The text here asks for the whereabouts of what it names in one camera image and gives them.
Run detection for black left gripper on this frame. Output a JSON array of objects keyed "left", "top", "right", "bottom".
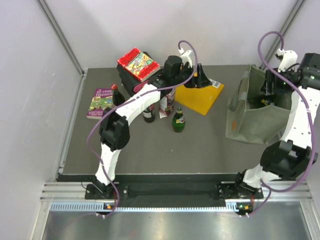
[{"left": 171, "top": 63, "right": 212, "bottom": 89}]

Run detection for green perrier bottle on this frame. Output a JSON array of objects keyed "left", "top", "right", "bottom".
[
  {"left": 171, "top": 107, "right": 186, "bottom": 133},
  {"left": 260, "top": 99, "right": 273, "bottom": 106}
]

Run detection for green canvas bag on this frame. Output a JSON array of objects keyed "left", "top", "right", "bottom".
[{"left": 225, "top": 64, "right": 291, "bottom": 145}]

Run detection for grape juice carton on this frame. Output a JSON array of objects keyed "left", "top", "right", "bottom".
[{"left": 159, "top": 88, "right": 176, "bottom": 119}]

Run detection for cola bottle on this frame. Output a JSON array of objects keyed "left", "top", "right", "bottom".
[
  {"left": 142, "top": 104, "right": 156, "bottom": 123},
  {"left": 111, "top": 84, "right": 126, "bottom": 107}
]

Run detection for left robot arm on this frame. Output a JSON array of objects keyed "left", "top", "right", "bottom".
[{"left": 90, "top": 55, "right": 214, "bottom": 199}]

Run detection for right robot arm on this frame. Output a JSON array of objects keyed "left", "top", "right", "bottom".
[{"left": 233, "top": 50, "right": 320, "bottom": 198}]

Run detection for yellow plastic folder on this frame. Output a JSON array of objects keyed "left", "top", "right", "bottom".
[{"left": 175, "top": 81, "right": 225, "bottom": 116}]

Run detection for red treehouse book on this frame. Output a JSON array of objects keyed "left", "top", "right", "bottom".
[{"left": 117, "top": 47, "right": 161, "bottom": 82}]

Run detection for black pink drawer unit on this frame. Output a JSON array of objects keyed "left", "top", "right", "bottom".
[{"left": 117, "top": 51, "right": 160, "bottom": 96}]

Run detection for purple treehouse book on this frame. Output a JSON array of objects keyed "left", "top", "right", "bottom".
[{"left": 86, "top": 88, "right": 114, "bottom": 120}]

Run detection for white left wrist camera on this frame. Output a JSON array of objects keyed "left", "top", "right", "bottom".
[{"left": 178, "top": 48, "right": 194, "bottom": 68}]

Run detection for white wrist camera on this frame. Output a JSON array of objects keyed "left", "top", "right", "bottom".
[
  {"left": 178, "top": 48, "right": 194, "bottom": 68},
  {"left": 275, "top": 48, "right": 298, "bottom": 73}
]

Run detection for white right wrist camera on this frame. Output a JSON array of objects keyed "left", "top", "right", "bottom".
[{"left": 275, "top": 48, "right": 298, "bottom": 73}]

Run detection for aluminium frame post right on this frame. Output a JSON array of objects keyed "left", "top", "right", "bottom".
[{"left": 259, "top": 0, "right": 307, "bottom": 70}]

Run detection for aluminium frame post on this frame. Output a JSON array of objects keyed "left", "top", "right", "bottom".
[
  {"left": 259, "top": 0, "right": 307, "bottom": 70},
  {"left": 35, "top": 0, "right": 85, "bottom": 77}
]

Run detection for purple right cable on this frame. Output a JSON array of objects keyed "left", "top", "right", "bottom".
[{"left": 249, "top": 30, "right": 316, "bottom": 216}]

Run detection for aluminium frame post left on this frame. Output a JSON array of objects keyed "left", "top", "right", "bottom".
[{"left": 35, "top": 0, "right": 85, "bottom": 77}]

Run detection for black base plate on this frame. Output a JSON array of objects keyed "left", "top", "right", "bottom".
[{"left": 85, "top": 173, "right": 264, "bottom": 208}]

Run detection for slotted cable duct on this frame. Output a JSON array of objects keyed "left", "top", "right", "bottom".
[{"left": 49, "top": 201, "right": 251, "bottom": 213}]

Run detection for aluminium front rail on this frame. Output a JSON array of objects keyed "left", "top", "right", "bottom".
[{"left": 40, "top": 182, "right": 86, "bottom": 202}]

